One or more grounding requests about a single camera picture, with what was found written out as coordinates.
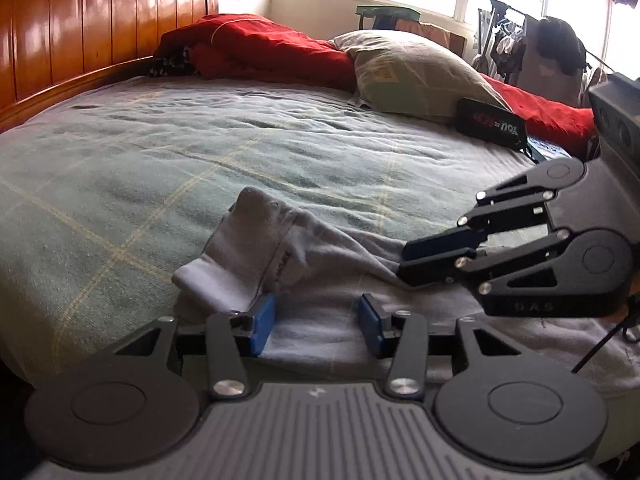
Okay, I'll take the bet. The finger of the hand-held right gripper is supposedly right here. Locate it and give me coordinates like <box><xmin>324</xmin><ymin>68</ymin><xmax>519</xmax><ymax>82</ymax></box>
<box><xmin>401</xmin><ymin>160</ymin><xmax>556</xmax><ymax>262</ymax></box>
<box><xmin>397</xmin><ymin>230</ymin><xmax>572</xmax><ymax>297</ymax></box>

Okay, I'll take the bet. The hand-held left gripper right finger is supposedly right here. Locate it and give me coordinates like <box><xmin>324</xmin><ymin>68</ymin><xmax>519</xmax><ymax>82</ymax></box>
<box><xmin>355</xmin><ymin>293</ymin><xmax>522</xmax><ymax>402</ymax></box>

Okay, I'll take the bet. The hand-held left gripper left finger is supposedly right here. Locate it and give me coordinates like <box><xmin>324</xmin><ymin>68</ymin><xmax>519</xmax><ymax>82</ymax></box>
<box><xmin>114</xmin><ymin>291</ymin><xmax>278</xmax><ymax>402</ymax></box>

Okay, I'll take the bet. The light grey shirt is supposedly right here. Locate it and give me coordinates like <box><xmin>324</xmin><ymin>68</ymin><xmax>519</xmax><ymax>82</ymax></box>
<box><xmin>171</xmin><ymin>186</ymin><xmax>640</xmax><ymax>393</ymax></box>

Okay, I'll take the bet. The metal clothes rack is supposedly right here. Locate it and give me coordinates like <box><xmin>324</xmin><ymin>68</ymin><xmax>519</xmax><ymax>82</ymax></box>
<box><xmin>472</xmin><ymin>0</ymin><xmax>608</xmax><ymax>106</ymax></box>

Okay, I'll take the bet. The blue paperback book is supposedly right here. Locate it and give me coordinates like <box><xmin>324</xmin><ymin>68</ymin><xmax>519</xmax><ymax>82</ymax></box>
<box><xmin>525</xmin><ymin>135</ymin><xmax>571</xmax><ymax>162</ymax></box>

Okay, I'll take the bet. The red quilt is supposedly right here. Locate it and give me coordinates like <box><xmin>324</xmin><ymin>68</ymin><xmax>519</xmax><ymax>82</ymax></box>
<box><xmin>482</xmin><ymin>74</ymin><xmax>596</xmax><ymax>158</ymax></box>

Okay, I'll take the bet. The black zip pouch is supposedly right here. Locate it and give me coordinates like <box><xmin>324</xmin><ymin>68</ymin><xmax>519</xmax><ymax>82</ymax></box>
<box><xmin>456</xmin><ymin>97</ymin><xmax>530</xmax><ymax>149</ymax></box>

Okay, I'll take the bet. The grey hanging garment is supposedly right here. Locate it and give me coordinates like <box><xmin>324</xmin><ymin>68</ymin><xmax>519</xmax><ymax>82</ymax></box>
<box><xmin>520</xmin><ymin>35</ymin><xmax>591</xmax><ymax>106</ymax></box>

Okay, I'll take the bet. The black jacket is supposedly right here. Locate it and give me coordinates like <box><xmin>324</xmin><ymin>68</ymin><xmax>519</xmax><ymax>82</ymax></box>
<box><xmin>537</xmin><ymin>16</ymin><xmax>588</xmax><ymax>77</ymax></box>

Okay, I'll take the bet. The grey pillow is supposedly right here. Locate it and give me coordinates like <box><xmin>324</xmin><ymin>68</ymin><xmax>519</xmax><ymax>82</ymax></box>
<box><xmin>329</xmin><ymin>30</ymin><xmax>513</xmax><ymax>126</ymax></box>

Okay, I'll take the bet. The green plaid bed blanket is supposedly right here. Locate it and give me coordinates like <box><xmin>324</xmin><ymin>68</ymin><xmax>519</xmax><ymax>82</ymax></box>
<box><xmin>0</xmin><ymin>74</ymin><xmax>640</xmax><ymax>461</ymax></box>

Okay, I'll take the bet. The brown cardboard box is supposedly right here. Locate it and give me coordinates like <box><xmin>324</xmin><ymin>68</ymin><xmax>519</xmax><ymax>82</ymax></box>
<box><xmin>395</xmin><ymin>19</ymin><xmax>476</xmax><ymax>58</ymax></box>

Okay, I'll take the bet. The green plastic stool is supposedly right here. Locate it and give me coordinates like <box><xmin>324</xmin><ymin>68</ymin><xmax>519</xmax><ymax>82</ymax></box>
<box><xmin>356</xmin><ymin>5</ymin><xmax>425</xmax><ymax>31</ymax></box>

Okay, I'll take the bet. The red blanket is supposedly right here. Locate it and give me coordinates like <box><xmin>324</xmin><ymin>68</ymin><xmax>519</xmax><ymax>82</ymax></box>
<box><xmin>152</xmin><ymin>14</ymin><xmax>358</xmax><ymax>93</ymax></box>

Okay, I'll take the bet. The black patterned cloth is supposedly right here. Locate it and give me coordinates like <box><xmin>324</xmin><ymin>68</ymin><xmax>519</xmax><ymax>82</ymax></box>
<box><xmin>147</xmin><ymin>45</ymin><xmax>197</xmax><ymax>79</ymax></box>

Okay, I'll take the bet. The wooden headboard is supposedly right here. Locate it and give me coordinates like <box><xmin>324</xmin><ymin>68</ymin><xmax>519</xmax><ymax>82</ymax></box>
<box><xmin>0</xmin><ymin>0</ymin><xmax>221</xmax><ymax>133</ymax></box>

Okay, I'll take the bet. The black cable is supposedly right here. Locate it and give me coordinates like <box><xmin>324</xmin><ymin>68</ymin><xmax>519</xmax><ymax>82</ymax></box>
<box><xmin>570</xmin><ymin>305</ymin><xmax>640</xmax><ymax>376</ymax></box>

